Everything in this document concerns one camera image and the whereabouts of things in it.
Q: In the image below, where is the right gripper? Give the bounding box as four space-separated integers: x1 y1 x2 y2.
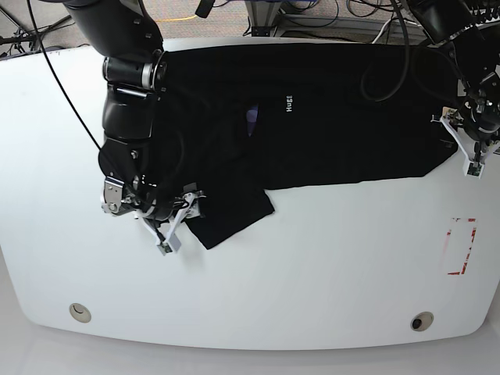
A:
136 183 205 223

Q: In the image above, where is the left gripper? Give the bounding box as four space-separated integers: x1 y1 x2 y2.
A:
457 73 499 156

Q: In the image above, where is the black T-shirt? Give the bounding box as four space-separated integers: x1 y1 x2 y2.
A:
167 43 457 249

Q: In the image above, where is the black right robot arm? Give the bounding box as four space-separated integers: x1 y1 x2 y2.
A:
63 1 203 223

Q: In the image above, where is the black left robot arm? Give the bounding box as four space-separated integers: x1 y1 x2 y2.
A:
405 1 499 154

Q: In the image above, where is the red tape rectangle marking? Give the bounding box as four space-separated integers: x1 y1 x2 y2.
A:
442 217 477 276

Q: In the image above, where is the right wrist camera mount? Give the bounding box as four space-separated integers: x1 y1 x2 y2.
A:
134 190 205 255

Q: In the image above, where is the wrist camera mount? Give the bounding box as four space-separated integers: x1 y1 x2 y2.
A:
431 107 499 179
134 190 205 255

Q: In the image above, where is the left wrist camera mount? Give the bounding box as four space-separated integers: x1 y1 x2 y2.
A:
431 107 499 179

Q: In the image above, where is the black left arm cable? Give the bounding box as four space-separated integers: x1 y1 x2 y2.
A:
345 0 470 103

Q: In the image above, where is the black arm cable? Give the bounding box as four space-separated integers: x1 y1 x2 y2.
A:
345 0 470 103
25 0 157 204

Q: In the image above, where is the left table cable grommet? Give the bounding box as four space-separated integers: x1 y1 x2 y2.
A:
69 303 91 323

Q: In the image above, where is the table cable grommet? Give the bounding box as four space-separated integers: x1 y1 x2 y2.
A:
69 303 91 323
410 312 434 332

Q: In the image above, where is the yellow cable on floor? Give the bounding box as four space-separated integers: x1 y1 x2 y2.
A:
155 13 198 24

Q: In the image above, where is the aluminium frame stand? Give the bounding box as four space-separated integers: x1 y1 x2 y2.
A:
244 1 284 37

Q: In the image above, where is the right table cable grommet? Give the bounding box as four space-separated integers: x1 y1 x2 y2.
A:
410 312 434 332

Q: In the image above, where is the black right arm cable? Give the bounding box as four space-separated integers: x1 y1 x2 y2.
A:
25 0 157 204

